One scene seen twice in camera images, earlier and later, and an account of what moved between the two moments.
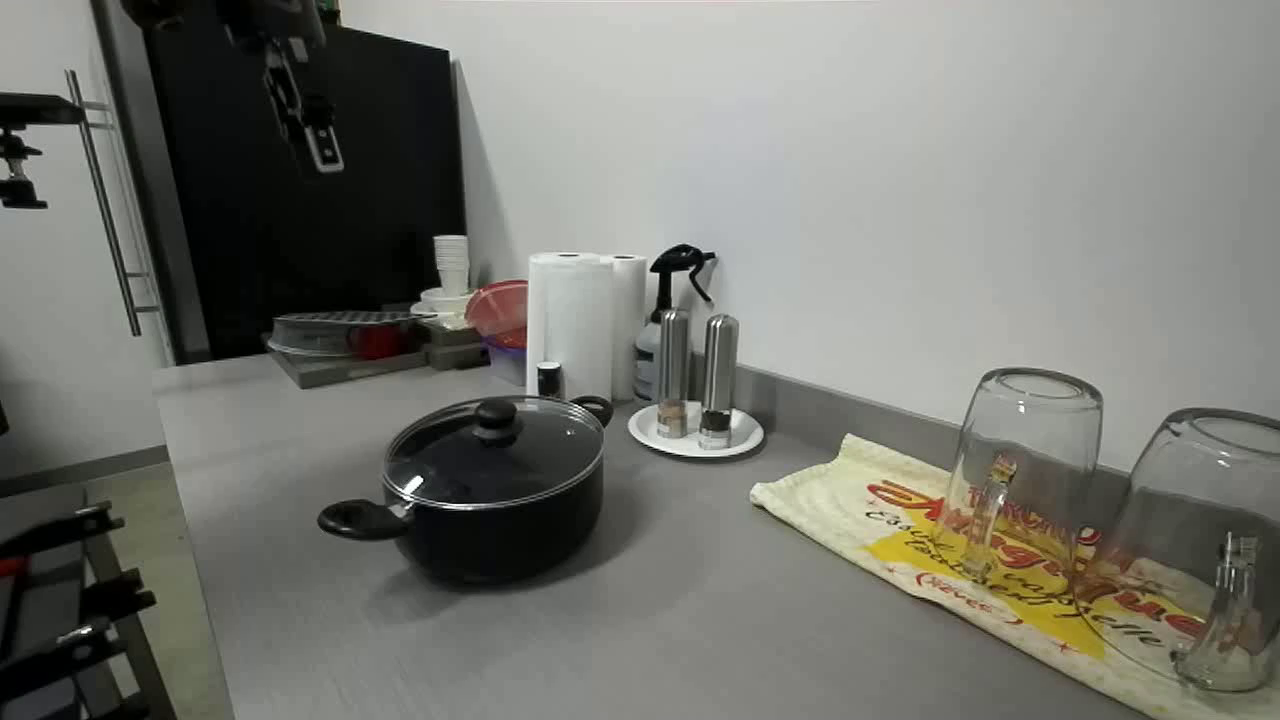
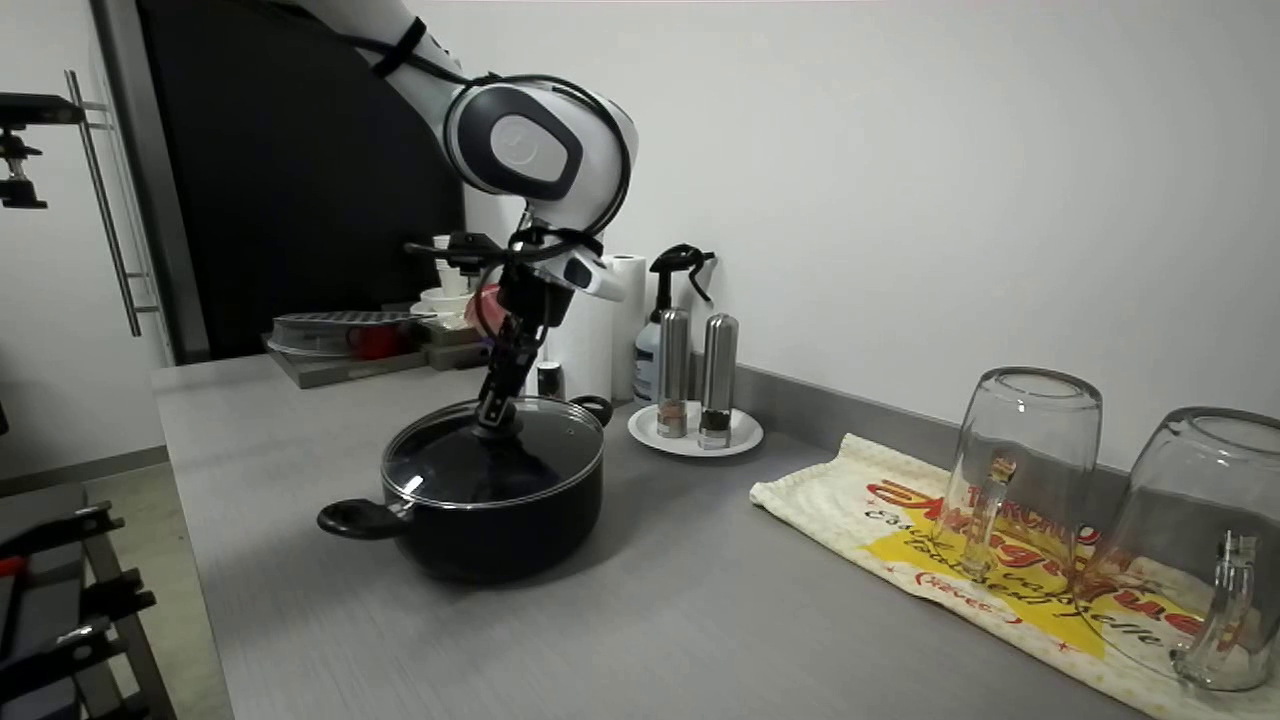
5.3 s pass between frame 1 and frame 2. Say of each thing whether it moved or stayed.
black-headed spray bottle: stayed
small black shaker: stayed
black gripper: moved
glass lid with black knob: stayed
